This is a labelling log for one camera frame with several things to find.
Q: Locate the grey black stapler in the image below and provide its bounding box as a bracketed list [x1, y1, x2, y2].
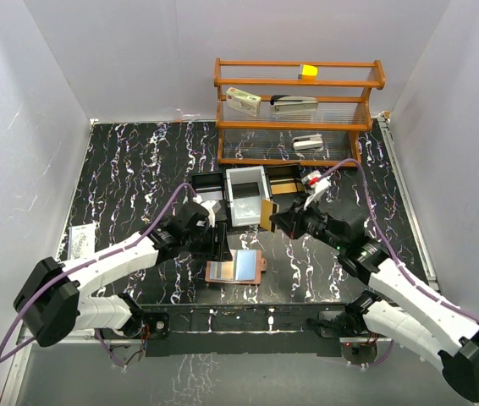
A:
[270, 95, 318, 114]

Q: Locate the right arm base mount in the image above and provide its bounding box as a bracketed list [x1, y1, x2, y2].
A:
[306, 310, 394, 368]

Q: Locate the orange wooden shelf rack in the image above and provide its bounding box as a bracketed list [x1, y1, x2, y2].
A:
[213, 58, 386, 167]

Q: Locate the gold card in tray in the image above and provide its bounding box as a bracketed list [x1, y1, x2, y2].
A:
[270, 178, 304, 195]

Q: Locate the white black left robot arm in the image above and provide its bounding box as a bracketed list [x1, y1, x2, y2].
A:
[14, 200, 232, 347]

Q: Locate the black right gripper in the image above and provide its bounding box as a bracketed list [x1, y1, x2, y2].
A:
[271, 193, 345, 251]

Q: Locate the gold card with stripe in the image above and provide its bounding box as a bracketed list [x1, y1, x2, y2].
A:
[260, 199, 279, 233]

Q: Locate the white staples box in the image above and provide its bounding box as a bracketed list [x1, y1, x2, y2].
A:
[226, 87, 262, 117]

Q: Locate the pink leather card holder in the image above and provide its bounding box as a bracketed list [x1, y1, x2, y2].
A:
[205, 250, 267, 285]

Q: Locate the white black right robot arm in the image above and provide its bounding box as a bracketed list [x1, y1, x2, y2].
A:
[270, 172, 479, 403]

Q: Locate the white paper label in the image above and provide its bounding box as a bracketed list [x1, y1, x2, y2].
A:
[68, 223, 96, 260]

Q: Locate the yellow white small box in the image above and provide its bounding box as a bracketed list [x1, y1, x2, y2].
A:
[297, 64, 318, 80]

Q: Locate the black white organizer tray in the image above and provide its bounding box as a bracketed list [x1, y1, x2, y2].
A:
[190, 164, 304, 228]

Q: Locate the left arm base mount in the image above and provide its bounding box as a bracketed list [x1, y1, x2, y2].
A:
[95, 310, 171, 370]

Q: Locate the white hole punch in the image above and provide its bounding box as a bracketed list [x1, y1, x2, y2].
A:
[292, 134, 323, 151]

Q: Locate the grey card in tray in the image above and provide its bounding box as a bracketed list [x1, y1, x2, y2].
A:
[197, 189, 223, 201]

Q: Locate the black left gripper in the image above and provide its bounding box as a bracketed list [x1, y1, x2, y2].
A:
[183, 222, 231, 262]

